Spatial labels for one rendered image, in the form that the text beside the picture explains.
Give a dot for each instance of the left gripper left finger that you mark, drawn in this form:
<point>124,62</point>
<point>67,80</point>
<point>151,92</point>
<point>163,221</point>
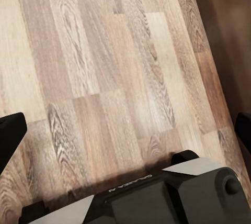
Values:
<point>12,129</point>

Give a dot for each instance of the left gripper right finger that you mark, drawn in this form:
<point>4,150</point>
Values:
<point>243,129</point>

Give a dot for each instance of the bed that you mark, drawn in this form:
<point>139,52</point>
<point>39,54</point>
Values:
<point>227,24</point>

